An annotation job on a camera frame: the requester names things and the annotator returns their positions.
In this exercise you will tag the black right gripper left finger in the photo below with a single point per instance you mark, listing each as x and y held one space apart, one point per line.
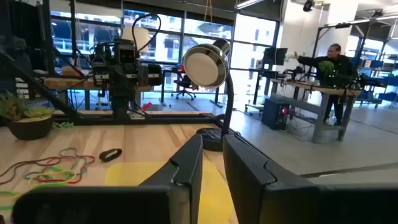
174 199

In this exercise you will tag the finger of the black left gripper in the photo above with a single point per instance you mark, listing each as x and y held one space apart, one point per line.
154 75
101 74

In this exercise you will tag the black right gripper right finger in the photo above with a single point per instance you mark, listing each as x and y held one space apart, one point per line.
264 199

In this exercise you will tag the yellow translucent plastic bin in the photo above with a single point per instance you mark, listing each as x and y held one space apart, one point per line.
130 175

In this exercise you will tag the short wide black rubber band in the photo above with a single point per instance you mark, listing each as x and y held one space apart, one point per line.
102 156

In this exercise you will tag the red rubber band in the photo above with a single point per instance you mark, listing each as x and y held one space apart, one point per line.
92 158

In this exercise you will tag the yellow rubber band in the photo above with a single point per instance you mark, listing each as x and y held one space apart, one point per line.
73 174

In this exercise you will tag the thin green rubber band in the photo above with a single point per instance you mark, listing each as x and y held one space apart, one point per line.
49 185

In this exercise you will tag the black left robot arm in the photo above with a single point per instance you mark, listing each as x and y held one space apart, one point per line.
121 102

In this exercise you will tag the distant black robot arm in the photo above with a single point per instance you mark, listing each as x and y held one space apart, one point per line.
293 74
363 81

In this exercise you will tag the blue rubber band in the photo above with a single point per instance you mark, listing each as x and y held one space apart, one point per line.
75 151

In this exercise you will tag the flat green rubber band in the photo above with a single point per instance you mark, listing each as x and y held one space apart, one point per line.
55 169

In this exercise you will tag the dark brown rubber band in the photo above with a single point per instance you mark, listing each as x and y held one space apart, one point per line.
26 164

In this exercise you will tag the teal rubber band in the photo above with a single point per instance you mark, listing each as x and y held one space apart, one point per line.
28 175

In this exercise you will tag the black office chair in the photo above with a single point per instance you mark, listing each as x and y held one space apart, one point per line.
183 84

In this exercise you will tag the black chrome desk lamp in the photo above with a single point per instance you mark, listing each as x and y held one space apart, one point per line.
205 67

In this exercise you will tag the black computer tower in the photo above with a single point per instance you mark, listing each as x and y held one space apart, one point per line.
273 115

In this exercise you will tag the potted succulent plant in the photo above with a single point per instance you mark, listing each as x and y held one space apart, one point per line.
29 129

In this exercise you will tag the wood-top metal workbench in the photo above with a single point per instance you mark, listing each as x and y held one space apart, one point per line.
320 124

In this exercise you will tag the black monitor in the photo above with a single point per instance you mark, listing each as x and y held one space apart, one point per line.
275 56

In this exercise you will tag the leafy green potted plant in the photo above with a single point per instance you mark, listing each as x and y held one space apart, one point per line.
326 68

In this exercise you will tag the person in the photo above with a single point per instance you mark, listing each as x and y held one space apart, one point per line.
337 67

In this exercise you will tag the blue storage shelving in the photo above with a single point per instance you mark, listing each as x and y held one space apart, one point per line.
379 81

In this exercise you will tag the black round ceiling fixture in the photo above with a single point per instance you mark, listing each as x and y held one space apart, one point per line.
308 5

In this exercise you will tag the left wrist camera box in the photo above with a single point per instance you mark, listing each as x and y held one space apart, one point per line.
127 56

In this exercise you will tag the black aluminium rig frame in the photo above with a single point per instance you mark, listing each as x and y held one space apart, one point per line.
171 119

